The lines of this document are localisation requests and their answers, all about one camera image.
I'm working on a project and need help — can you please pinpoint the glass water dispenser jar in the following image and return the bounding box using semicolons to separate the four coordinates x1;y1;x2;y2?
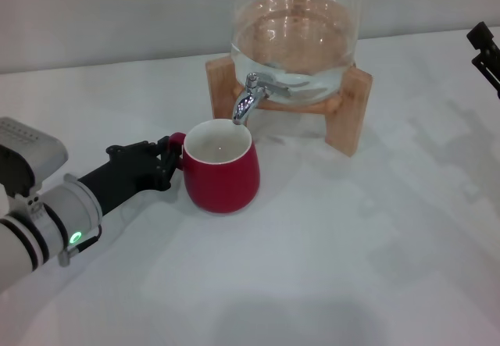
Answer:
229;0;359;105

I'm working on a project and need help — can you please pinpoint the chrome faucet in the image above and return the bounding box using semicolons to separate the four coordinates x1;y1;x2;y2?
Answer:
232;71;292;127

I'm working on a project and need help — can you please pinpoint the red ceramic cup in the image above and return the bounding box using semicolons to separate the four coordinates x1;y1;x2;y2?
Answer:
168;118;262;214

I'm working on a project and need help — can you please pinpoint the wooden dispenser stand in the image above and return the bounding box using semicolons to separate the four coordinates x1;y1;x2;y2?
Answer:
205;53;373;155

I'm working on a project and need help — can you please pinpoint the left gripper cable with plug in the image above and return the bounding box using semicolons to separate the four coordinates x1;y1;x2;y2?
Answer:
58;224;103;267

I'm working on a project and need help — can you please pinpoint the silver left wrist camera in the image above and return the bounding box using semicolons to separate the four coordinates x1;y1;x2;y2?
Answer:
0;117;68;198

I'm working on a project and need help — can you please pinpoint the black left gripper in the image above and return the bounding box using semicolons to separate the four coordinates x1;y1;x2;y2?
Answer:
77;137;184;218

